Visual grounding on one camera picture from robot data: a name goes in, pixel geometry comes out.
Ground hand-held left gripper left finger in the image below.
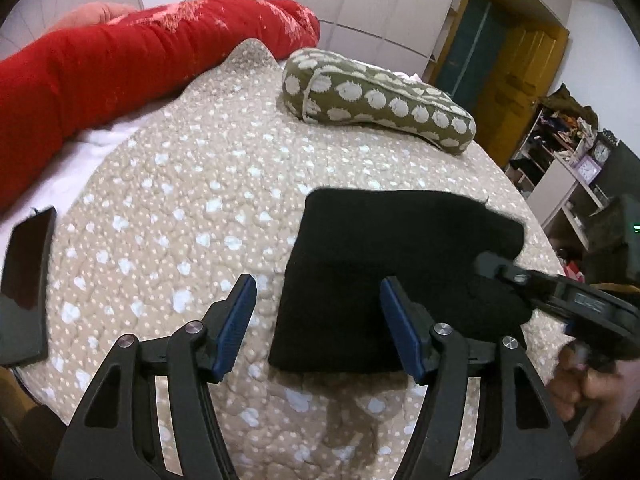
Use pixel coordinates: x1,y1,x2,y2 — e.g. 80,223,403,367
52,274,258,480

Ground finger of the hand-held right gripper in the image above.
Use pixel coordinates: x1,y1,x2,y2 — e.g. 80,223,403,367
472,252,557,307

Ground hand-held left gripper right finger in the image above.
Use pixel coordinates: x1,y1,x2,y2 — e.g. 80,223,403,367
379,276,581,480

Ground black pants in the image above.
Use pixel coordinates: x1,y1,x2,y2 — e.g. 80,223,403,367
268,187,532,375

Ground person's right hand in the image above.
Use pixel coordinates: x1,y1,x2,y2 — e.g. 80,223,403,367
547,342,640,423

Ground white cabinet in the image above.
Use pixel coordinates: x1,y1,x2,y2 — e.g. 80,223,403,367
525,152,609,252

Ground purple clock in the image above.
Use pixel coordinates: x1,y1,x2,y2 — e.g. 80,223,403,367
575,155,602,184

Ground beige dotted blanket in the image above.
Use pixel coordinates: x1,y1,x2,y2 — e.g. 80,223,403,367
12,37,574,480

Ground cluttered shoe rack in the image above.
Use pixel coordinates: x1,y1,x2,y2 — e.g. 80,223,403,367
507,84,602,192

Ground black round clock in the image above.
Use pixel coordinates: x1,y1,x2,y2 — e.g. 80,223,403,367
592,132,616,164

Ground yellow wooden door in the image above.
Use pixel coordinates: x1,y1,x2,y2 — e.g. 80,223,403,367
472,24,569,167

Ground dark flat board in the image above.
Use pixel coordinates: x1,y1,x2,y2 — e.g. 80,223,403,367
0,292,51,367

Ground black smartphone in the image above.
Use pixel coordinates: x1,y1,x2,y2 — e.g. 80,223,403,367
0,205,57,312

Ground olive patterned pillow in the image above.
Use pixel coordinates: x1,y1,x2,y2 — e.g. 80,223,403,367
281,47,476,156

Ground white bed sheet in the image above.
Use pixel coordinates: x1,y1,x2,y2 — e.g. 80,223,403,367
0,110,147,222

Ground red floral quilt roll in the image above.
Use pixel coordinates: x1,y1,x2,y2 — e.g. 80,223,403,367
0,0,321,211

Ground pink pillow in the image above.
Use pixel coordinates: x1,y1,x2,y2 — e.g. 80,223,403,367
50,1,139,31

